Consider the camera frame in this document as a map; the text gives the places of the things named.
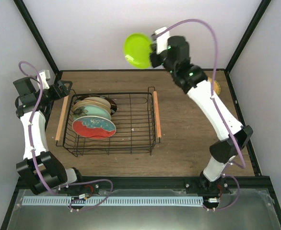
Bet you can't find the lime green plate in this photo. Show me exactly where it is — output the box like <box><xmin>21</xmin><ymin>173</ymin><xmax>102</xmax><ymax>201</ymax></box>
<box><xmin>124</xmin><ymin>33</ymin><xmax>152</xmax><ymax>69</ymax></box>

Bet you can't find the light teal flower plate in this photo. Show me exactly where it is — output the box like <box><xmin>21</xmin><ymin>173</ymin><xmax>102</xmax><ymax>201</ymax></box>
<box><xmin>72</xmin><ymin>104</ymin><xmax>111</xmax><ymax>120</ymax></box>

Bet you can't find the red and teal plate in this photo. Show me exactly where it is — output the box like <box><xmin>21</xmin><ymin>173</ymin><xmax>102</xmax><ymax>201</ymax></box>
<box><xmin>72</xmin><ymin>116</ymin><xmax>117</xmax><ymax>139</ymax></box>

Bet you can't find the yellow woven pattern plate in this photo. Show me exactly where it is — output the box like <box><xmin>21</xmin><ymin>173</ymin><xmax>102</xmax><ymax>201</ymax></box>
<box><xmin>213</xmin><ymin>80</ymin><xmax>221</xmax><ymax>95</ymax></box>

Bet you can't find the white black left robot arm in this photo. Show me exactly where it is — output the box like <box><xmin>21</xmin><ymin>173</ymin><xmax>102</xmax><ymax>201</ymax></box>
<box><xmin>13</xmin><ymin>77</ymin><xmax>85</xmax><ymax>195</ymax></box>

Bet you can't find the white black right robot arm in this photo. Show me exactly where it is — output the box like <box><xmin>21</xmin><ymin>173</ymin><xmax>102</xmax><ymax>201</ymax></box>
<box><xmin>150</xmin><ymin>36</ymin><xmax>253</xmax><ymax>193</ymax></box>

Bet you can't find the beige floral plate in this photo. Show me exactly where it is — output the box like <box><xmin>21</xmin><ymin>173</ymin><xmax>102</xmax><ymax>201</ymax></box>
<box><xmin>72</xmin><ymin>100</ymin><xmax>111</xmax><ymax>113</ymax></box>

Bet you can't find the beige plate behind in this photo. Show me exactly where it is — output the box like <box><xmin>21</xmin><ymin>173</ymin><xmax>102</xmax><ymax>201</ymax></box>
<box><xmin>83</xmin><ymin>96</ymin><xmax>111</xmax><ymax>108</ymax></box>

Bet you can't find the dark brown plate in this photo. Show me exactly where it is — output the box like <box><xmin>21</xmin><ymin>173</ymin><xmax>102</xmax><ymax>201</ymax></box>
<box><xmin>78</xmin><ymin>94</ymin><xmax>117</xmax><ymax>115</ymax></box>

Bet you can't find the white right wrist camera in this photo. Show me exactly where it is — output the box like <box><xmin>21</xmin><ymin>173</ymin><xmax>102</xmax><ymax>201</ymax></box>
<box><xmin>153</xmin><ymin>27</ymin><xmax>170</xmax><ymax>54</ymax></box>

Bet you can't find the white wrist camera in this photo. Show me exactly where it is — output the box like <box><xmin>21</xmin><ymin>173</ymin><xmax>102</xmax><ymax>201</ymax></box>
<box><xmin>39</xmin><ymin>69</ymin><xmax>51</xmax><ymax>89</ymax></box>
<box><xmin>153</xmin><ymin>27</ymin><xmax>170</xmax><ymax>54</ymax></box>

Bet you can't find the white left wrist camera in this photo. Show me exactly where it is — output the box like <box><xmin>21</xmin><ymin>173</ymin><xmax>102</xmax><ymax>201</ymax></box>
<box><xmin>39</xmin><ymin>69</ymin><xmax>51</xmax><ymax>89</ymax></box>

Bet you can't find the black wire dish rack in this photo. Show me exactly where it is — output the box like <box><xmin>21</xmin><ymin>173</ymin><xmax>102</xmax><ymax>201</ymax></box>
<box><xmin>56</xmin><ymin>87</ymin><xmax>162</xmax><ymax>157</ymax></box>

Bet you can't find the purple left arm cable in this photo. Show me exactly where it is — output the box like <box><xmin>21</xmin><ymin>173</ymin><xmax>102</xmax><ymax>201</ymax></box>
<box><xmin>19</xmin><ymin>61</ymin><xmax>114</xmax><ymax>213</ymax></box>

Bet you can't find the white slotted cable duct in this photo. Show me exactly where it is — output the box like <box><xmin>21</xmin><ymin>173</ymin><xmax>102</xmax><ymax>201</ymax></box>
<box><xmin>22</xmin><ymin>196</ymin><xmax>203</xmax><ymax>207</ymax></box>

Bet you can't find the black enclosure frame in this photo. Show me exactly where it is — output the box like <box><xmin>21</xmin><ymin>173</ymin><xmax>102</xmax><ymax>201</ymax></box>
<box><xmin>1</xmin><ymin>0</ymin><xmax>281</xmax><ymax>230</ymax></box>

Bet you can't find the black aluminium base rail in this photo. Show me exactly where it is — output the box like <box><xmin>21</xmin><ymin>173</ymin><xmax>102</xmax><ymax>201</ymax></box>
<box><xmin>18</xmin><ymin>176</ymin><xmax>272</xmax><ymax>195</ymax></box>

